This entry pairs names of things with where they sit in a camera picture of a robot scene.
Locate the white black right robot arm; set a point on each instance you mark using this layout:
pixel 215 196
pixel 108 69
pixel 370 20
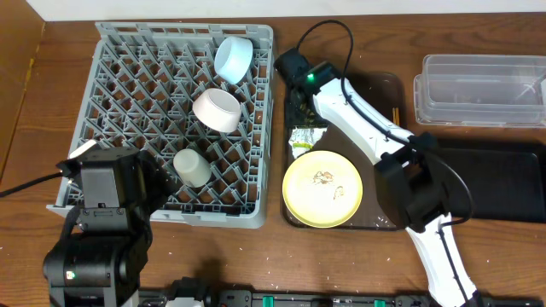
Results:
pixel 410 178

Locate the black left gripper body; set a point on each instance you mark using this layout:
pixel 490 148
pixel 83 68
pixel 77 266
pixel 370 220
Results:
pixel 150 180

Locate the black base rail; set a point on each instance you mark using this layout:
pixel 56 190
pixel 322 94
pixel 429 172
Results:
pixel 189 291

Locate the yellow plate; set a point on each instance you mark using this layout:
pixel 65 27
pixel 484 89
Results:
pixel 311 204

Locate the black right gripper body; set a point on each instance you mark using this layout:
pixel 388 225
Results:
pixel 294 102

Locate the clear plastic bin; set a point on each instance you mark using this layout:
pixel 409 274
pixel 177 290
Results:
pixel 481 90

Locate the light blue bowl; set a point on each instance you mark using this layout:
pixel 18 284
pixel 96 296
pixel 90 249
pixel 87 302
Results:
pixel 233 58

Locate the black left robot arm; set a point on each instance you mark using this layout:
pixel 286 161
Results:
pixel 104 243

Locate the white cup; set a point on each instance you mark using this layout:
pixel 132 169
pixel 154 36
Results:
pixel 193 169

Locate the dark brown tray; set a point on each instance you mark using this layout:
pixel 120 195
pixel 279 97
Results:
pixel 383 91

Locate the white pink bowl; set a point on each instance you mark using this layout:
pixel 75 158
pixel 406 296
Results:
pixel 218 110

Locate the food scraps on plate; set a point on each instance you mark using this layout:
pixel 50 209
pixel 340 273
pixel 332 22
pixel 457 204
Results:
pixel 325 180

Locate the grey dishwasher rack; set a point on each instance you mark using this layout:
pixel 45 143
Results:
pixel 141 88

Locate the wooden chopstick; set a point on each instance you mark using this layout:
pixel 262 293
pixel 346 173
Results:
pixel 395 119
pixel 398 117

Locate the black bin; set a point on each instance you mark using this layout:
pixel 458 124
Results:
pixel 506 179

